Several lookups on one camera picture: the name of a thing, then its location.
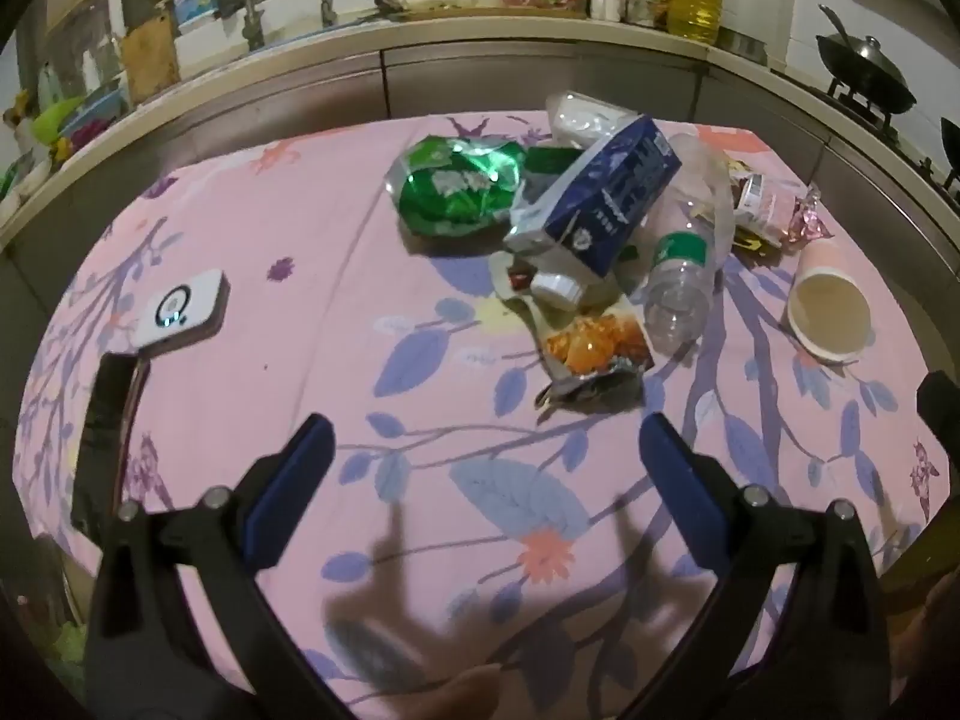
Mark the tall steel faucet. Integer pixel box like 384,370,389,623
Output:
169,0,267,50

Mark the clear plastic water bottle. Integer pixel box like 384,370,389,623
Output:
660,131,740,271

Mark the grey kitchen counter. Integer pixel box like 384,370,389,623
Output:
0,11,960,271

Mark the gas stove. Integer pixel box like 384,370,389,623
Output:
772,67,960,203

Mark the orange snack packet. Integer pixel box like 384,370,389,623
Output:
534,311,653,410

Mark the green plastic item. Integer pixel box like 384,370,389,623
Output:
30,96,83,143

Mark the blue plastic basin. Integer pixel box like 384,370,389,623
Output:
64,86,125,143

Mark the white device with round display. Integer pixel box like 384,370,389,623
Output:
135,268,230,350

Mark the blue carton box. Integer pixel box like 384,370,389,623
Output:
502,114,683,278

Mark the black wok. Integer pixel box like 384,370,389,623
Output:
816,4,917,113

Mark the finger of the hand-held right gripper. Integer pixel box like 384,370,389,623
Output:
916,371,960,466

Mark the wooden cutting board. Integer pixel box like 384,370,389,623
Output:
120,15,181,102

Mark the pink floral tablecloth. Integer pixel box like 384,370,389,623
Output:
11,111,950,698

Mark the white plastic packet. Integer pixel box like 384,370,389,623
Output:
544,90,638,151

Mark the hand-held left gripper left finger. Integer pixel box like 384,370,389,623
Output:
82,412,353,720

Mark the green snack bag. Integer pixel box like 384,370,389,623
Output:
385,133,530,237

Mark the large yellow oil bottle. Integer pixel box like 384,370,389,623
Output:
666,0,725,46

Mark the pink checkered candy wrapper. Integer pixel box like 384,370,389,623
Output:
780,184,833,248

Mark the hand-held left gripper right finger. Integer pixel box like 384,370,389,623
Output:
637,412,893,720

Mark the pink paper cup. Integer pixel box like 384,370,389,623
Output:
786,240,872,365

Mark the pink and white snack wrapper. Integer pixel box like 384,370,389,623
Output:
731,171,800,241

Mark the clear bottle with green label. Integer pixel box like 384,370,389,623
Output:
645,229,713,353

